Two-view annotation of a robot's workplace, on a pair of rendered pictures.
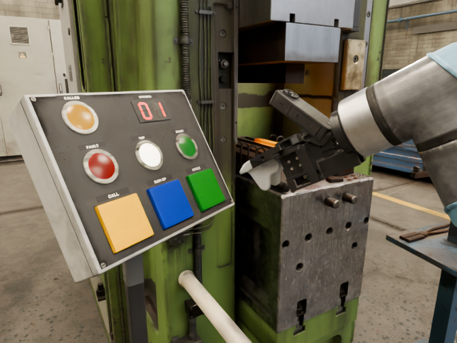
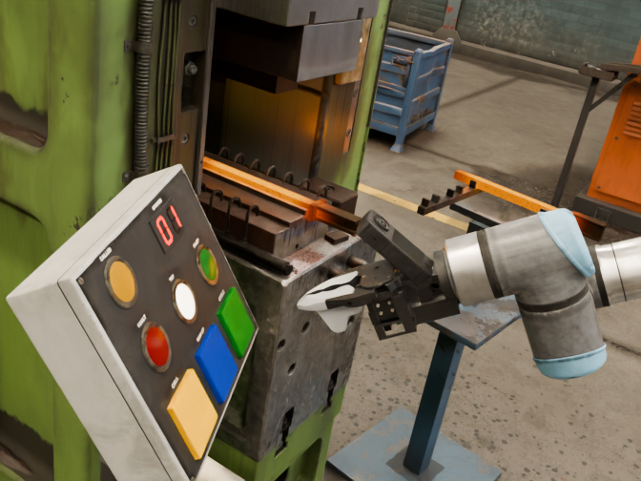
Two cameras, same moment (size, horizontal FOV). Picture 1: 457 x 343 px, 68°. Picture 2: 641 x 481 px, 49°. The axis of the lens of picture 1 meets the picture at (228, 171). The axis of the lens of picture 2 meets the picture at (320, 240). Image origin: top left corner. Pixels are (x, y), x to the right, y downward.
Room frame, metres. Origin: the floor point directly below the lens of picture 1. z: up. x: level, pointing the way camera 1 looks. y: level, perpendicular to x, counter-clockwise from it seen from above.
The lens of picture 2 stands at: (-0.11, 0.39, 1.57)
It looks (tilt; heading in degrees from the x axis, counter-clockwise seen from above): 26 degrees down; 329
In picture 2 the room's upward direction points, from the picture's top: 10 degrees clockwise
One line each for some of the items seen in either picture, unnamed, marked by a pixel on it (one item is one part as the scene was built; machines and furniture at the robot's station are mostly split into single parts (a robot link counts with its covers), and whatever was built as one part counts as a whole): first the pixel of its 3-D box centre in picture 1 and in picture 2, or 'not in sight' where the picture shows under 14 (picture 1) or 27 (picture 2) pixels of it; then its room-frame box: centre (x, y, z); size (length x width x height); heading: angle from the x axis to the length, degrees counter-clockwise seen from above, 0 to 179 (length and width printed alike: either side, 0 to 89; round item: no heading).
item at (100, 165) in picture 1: (101, 166); (156, 346); (0.52, 0.20, 1.09); 0.05 x 0.03 x 0.04; 120
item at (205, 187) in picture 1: (205, 189); (234, 323); (0.66, 0.05, 1.01); 0.07 x 0.05 x 0.07; 145
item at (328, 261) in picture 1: (273, 222); (224, 290); (1.22, -0.17, 0.69); 0.56 x 0.38 x 0.45; 30
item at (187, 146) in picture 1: (186, 146); (207, 264); (0.68, 0.08, 1.09); 0.05 x 0.03 x 0.04; 120
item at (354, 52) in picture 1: (353, 65); (354, 44); (1.27, -0.44, 1.27); 0.09 x 0.02 x 0.17; 120
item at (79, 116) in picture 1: (80, 117); (121, 282); (0.54, 0.23, 1.16); 0.05 x 0.03 x 0.04; 120
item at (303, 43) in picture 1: (268, 49); (239, 23); (1.18, -0.13, 1.32); 0.42 x 0.20 x 0.10; 30
